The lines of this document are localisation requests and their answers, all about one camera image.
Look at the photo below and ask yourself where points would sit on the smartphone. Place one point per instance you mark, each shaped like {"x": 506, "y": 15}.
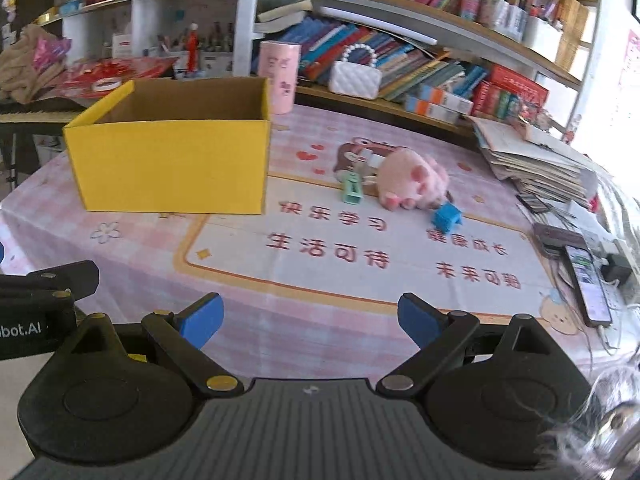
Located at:
{"x": 587, "y": 285}

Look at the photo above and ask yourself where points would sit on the stack of papers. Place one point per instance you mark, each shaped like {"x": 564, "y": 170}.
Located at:
{"x": 530, "y": 160}

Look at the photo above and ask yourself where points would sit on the white stationery containers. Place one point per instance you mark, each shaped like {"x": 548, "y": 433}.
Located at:
{"x": 537, "y": 35}

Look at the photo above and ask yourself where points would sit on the white box with red label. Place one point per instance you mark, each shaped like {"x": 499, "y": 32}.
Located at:
{"x": 122, "y": 45}

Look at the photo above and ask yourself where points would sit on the black piano keyboard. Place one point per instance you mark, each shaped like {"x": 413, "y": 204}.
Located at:
{"x": 40, "y": 112}

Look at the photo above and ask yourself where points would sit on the orange and white box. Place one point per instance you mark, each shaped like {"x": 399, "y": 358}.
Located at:
{"x": 430, "y": 110}
{"x": 447, "y": 100}

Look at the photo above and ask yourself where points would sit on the flat lying books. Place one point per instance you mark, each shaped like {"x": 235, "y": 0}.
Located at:
{"x": 282, "y": 15}

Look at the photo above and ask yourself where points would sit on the black charger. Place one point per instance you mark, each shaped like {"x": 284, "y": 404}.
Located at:
{"x": 619, "y": 267}

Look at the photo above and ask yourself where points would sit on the small white object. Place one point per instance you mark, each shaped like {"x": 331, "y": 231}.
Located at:
{"x": 370, "y": 157}

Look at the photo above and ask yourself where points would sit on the pink cup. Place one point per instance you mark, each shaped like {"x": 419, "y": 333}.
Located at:
{"x": 282, "y": 75}

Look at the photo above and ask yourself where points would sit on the magenta wrapper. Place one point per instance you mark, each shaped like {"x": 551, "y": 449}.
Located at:
{"x": 50, "y": 52}

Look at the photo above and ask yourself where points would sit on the red figure pen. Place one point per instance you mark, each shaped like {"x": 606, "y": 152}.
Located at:
{"x": 192, "y": 47}

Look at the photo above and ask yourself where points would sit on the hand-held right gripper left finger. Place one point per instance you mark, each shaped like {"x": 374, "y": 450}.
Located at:
{"x": 202, "y": 322}

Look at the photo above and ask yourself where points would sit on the yellow cardboard box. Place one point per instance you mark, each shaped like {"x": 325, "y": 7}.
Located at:
{"x": 170, "y": 165}

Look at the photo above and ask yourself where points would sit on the bookshelf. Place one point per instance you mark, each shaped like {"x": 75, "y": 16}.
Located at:
{"x": 247, "y": 10}

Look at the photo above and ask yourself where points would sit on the teal plastic toy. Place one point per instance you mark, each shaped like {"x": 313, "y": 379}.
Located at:
{"x": 352, "y": 187}

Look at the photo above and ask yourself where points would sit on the red boxed book set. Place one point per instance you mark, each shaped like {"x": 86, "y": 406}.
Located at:
{"x": 510, "y": 92}

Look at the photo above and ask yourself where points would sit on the beige cloth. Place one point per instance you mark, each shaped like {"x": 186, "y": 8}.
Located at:
{"x": 20, "y": 70}

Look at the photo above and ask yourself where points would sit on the pen holders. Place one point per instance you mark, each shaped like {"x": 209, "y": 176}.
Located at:
{"x": 215, "y": 45}

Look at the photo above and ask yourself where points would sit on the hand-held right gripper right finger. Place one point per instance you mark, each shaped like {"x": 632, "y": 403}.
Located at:
{"x": 417, "y": 320}

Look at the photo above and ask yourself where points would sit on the pink wall poster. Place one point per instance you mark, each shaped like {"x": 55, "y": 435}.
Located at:
{"x": 630, "y": 65}

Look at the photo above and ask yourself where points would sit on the row of colourful books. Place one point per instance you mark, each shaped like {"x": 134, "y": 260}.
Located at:
{"x": 395, "y": 60}

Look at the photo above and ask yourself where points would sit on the pink plush toy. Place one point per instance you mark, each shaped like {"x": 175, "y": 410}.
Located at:
{"x": 410, "y": 175}

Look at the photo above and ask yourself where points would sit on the small blue toy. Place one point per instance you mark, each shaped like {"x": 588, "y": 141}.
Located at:
{"x": 446, "y": 217}

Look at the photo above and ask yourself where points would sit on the white quilted handbag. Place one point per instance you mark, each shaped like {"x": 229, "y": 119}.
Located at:
{"x": 355, "y": 80}

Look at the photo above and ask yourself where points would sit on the dark wallet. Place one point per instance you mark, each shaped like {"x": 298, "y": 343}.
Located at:
{"x": 555, "y": 237}

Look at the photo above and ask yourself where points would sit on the pink printed tablecloth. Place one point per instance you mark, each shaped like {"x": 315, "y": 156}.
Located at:
{"x": 300, "y": 280}

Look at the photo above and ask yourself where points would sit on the tape roll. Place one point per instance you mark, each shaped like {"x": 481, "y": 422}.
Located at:
{"x": 106, "y": 85}

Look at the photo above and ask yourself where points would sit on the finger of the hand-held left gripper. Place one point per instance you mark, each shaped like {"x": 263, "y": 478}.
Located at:
{"x": 65, "y": 277}

